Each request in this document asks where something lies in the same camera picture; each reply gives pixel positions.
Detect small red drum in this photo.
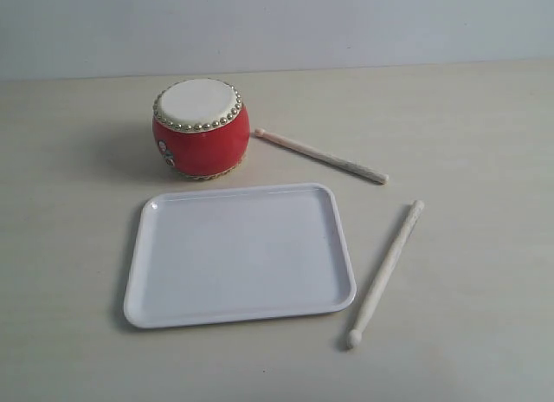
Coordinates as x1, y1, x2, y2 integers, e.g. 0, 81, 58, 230
152, 78, 250, 179

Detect white rectangular plastic tray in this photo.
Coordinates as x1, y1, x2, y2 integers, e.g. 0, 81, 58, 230
123, 183, 357, 329

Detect wooden drumstick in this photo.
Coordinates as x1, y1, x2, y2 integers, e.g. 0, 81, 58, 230
254, 128, 390, 185
345, 200, 425, 350

